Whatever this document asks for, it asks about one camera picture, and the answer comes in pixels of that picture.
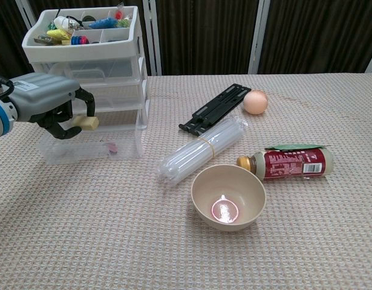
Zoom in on yellow small toy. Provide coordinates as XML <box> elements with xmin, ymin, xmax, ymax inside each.
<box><xmin>47</xmin><ymin>27</ymin><xmax>71</xmax><ymax>42</ymax></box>

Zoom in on white round toy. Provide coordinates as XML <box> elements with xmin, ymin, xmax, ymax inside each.
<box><xmin>52</xmin><ymin>15</ymin><xmax>73</xmax><ymax>31</ymax></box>

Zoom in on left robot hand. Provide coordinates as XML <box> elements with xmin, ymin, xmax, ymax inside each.
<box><xmin>7</xmin><ymin>72</ymin><xmax>96</xmax><ymax>140</ymax></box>

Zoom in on beige woven tablecloth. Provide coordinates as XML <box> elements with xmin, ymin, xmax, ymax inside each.
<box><xmin>0</xmin><ymin>71</ymin><xmax>372</xmax><ymax>290</ymax></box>

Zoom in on colourful foil packet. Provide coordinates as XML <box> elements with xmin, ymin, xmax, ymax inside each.
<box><xmin>33</xmin><ymin>33</ymin><xmax>55</xmax><ymax>45</ymax></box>

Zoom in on bundle of clear straws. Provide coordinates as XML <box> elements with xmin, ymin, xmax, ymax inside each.
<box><xmin>157</xmin><ymin>116</ymin><xmax>249</xmax><ymax>184</ymax></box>

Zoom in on beige bowl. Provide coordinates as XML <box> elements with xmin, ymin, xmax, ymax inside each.
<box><xmin>191</xmin><ymin>164</ymin><xmax>267</xmax><ymax>232</ymax></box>

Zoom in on clear plastic drawer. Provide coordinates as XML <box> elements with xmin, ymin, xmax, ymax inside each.
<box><xmin>37</xmin><ymin>113</ymin><xmax>144</xmax><ymax>166</ymax></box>

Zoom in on white plastic drawer unit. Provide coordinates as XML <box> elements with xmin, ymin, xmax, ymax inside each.
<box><xmin>21</xmin><ymin>5</ymin><xmax>152</xmax><ymax>131</ymax></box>

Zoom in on red label drink bottle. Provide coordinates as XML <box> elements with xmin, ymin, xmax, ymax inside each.
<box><xmin>236</xmin><ymin>147</ymin><xmax>334</xmax><ymax>181</ymax></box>

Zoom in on yellow eraser block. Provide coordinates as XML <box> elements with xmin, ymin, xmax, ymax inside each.
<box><xmin>71</xmin><ymin>115</ymin><xmax>100</xmax><ymax>131</ymax></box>

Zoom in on blue packet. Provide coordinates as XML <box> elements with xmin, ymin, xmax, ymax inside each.
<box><xmin>88</xmin><ymin>17</ymin><xmax>131</xmax><ymax>30</ymax></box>

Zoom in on clear drawer with white handle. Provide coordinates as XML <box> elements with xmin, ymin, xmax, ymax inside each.
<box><xmin>30</xmin><ymin>57</ymin><xmax>141</xmax><ymax>82</ymax></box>

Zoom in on orange egg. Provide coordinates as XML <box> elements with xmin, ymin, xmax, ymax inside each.
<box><xmin>243</xmin><ymin>89</ymin><xmax>269</xmax><ymax>115</ymax></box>

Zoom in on green packet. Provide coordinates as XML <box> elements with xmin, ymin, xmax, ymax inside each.
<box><xmin>263</xmin><ymin>143</ymin><xmax>331</xmax><ymax>152</ymax></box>

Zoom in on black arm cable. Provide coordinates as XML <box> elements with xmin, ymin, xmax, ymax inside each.
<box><xmin>0</xmin><ymin>73</ymin><xmax>16</xmax><ymax>102</ymax></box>

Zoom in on blue and magenta rings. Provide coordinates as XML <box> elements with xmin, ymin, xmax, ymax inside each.
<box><xmin>70</xmin><ymin>34</ymin><xmax>90</xmax><ymax>45</ymax></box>

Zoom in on black folding stand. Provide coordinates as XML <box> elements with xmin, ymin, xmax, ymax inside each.
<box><xmin>178</xmin><ymin>83</ymin><xmax>253</xmax><ymax>135</ymax></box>

